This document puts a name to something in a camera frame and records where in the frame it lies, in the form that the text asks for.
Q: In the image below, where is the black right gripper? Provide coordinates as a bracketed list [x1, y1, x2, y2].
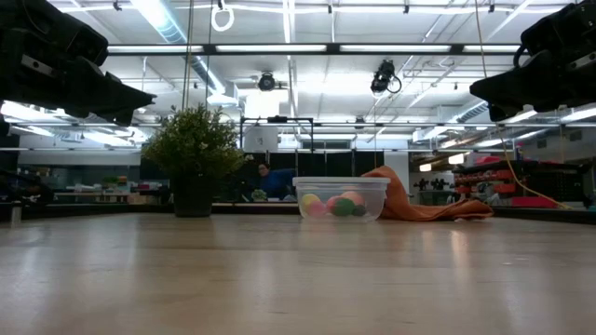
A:
[468, 0, 596, 124]

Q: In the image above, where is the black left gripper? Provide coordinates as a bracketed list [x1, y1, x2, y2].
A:
[0, 0, 157, 127]

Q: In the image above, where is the orange pink toy peach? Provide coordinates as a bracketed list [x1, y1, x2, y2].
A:
[325, 190, 366, 213]

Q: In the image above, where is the pink red round toy fruit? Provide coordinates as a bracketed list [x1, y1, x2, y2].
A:
[305, 200, 328, 219]

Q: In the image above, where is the clear plastic tupperware container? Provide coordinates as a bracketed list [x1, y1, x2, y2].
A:
[291, 176, 391, 222]

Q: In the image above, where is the green plant in black pot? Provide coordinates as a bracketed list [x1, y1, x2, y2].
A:
[141, 102, 248, 219]

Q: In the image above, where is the shelf with red bins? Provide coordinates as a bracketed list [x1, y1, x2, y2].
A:
[452, 155, 595, 209]

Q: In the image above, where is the overhead light bar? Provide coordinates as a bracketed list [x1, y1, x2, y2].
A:
[106, 43, 525, 57]

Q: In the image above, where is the orange cloth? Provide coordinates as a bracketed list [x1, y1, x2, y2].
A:
[360, 165, 494, 222]

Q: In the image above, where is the round black ceiling device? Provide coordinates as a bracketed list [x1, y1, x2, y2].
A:
[257, 72, 278, 92]

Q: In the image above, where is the person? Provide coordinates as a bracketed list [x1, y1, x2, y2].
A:
[253, 161, 297, 202]

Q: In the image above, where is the thin yellow hanging cable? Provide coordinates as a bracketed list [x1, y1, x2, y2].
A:
[473, 0, 576, 210]

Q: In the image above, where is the silver ceiling duct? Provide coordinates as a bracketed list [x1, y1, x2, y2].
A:
[132, 0, 229, 94]

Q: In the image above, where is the white hanging ring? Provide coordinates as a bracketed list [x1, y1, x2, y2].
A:
[210, 4, 236, 33]

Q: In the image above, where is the black overhead camera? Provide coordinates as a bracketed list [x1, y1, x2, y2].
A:
[370, 59, 402, 95]

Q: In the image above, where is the black table frame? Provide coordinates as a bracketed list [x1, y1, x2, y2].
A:
[0, 200, 596, 225]

